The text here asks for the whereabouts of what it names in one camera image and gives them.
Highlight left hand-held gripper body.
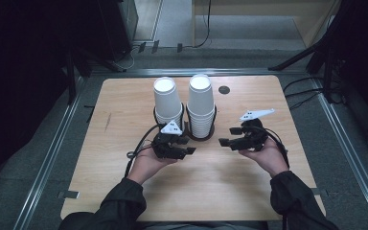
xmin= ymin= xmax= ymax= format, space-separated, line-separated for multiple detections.
xmin=151 ymin=120 xmax=190 ymax=161

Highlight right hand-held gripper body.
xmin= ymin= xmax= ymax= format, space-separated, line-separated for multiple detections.
xmin=236 ymin=108 xmax=276 ymax=152

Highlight black double-ring cup holder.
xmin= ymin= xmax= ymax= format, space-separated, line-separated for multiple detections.
xmin=152 ymin=102 xmax=219 ymax=142

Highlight single white paper cup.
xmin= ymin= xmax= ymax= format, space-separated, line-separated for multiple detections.
xmin=187 ymin=74 xmax=216 ymax=117

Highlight person's left hand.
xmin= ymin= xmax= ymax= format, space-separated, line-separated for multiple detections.
xmin=126 ymin=147 xmax=177 ymax=186

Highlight person's right hand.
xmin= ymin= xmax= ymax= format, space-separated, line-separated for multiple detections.
xmin=238 ymin=137 xmax=290 ymax=179

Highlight person's grey trousers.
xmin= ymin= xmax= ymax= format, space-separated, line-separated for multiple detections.
xmin=140 ymin=220 xmax=270 ymax=230

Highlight black metal stand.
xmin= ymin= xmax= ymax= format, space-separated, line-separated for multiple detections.
xmin=64 ymin=44 xmax=128 ymax=105

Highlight black tripod stand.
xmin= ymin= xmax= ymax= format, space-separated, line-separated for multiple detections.
xmin=267 ymin=0 xmax=368 ymax=104

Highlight light wooden furniture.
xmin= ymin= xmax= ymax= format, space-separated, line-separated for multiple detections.
xmin=191 ymin=0 xmax=343 ymax=49

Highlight black cabinet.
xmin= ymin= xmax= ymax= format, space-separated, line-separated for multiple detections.
xmin=96 ymin=0 xmax=139 ymax=62

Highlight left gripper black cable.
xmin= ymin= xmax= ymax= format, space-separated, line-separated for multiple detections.
xmin=124 ymin=124 xmax=161 ymax=178

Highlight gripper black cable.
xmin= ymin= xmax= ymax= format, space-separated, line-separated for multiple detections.
xmin=258 ymin=126 xmax=291 ymax=170
xmin=124 ymin=124 xmax=161 ymax=178

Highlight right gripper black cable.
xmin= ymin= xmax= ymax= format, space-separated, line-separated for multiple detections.
xmin=258 ymin=126 xmax=291 ymax=170

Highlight black floor cable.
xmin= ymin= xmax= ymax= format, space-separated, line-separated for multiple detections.
xmin=284 ymin=88 xmax=324 ymax=99
xmin=288 ymin=91 xmax=322 ymax=111
xmin=282 ymin=76 xmax=318 ymax=94

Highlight metal floor rail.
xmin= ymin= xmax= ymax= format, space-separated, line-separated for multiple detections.
xmin=88 ymin=67 xmax=309 ymax=78
xmin=310 ymin=77 xmax=368 ymax=230
xmin=11 ymin=76 xmax=88 ymax=230

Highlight grey metal bracket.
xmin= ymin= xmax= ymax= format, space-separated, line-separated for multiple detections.
xmin=310 ymin=187 xmax=330 ymax=197
xmin=57 ymin=190 xmax=81 ymax=200

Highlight white floor cable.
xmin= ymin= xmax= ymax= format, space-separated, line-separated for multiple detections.
xmin=117 ymin=44 xmax=141 ymax=71

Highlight black hanging cable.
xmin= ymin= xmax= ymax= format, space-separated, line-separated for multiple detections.
xmin=193 ymin=0 xmax=213 ymax=49

